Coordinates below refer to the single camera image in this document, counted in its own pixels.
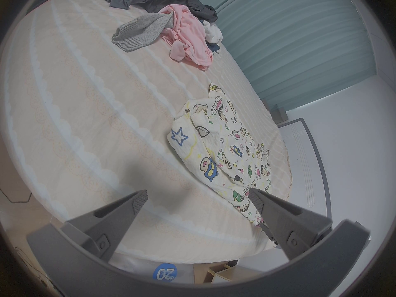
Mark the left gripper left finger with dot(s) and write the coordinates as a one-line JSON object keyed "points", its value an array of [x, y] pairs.
{"points": [[106, 234]]}

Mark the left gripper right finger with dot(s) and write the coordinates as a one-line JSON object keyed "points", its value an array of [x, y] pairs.
{"points": [[289, 230]]}

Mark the white printed pyjama top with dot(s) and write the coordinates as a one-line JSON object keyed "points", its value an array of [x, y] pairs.
{"points": [[204, 153]]}

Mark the light wooden stool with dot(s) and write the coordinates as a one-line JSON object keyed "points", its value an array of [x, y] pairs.
{"points": [[213, 275]]}

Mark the bed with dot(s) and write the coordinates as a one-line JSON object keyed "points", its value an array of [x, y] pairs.
{"points": [[92, 119]]}

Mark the grey bedside table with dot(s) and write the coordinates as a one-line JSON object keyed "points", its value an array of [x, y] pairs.
{"points": [[277, 113]]}

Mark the blue-green curtain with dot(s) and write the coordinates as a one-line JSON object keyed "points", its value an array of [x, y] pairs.
{"points": [[294, 42]]}

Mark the dark blue garment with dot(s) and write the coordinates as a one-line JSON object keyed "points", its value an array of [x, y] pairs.
{"points": [[213, 46]]}

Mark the pale grey knitted garment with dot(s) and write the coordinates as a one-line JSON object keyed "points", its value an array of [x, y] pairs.
{"points": [[139, 32]]}

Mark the white garment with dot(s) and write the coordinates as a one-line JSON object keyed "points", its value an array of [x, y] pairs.
{"points": [[213, 32]]}

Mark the pink garment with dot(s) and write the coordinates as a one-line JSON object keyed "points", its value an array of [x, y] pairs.
{"points": [[191, 32]]}

